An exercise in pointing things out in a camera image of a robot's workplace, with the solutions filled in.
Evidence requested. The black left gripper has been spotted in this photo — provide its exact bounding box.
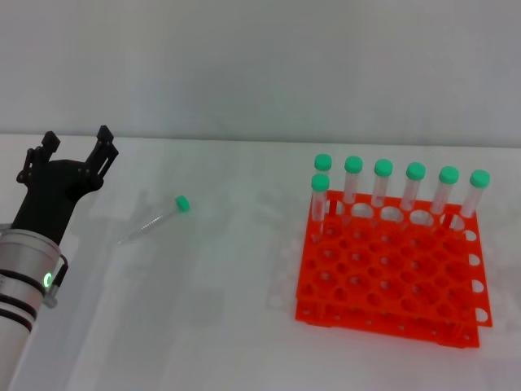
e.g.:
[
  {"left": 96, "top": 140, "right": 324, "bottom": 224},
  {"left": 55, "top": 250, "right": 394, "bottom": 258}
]
[{"left": 11, "top": 125, "right": 120, "bottom": 245}]

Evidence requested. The clear test tube green cap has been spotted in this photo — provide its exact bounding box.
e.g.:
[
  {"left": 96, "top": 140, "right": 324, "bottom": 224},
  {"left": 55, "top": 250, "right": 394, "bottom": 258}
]
[
  {"left": 116, "top": 195, "right": 191, "bottom": 247},
  {"left": 310, "top": 173, "right": 331, "bottom": 241},
  {"left": 458, "top": 169, "right": 492, "bottom": 235},
  {"left": 429, "top": 165, "right": 460, "bottom": 231},
  {"left": 313, "top": 152, "right": 334, "bottom": 192},
  {"left": 343, "top": 155, "right": 364, "bottom": 217},
  {"left": 370, "top": 158, "right": 395, "bottom": 221},
  {"left": 399, "top": 161, "right": 427, "bottom": 227}
]

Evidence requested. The orange plastic test tube rack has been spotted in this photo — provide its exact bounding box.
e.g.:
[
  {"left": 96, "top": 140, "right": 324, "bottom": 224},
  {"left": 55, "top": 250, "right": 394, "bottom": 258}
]
[{"left": 293, "top": 189, "right": 493, "bottom": 349}]

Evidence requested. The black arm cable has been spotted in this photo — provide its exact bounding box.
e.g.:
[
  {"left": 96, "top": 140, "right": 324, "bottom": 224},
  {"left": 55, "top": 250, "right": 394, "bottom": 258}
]
[{"left": 44, "top": 254, "right": 70, "bottom": 309}]

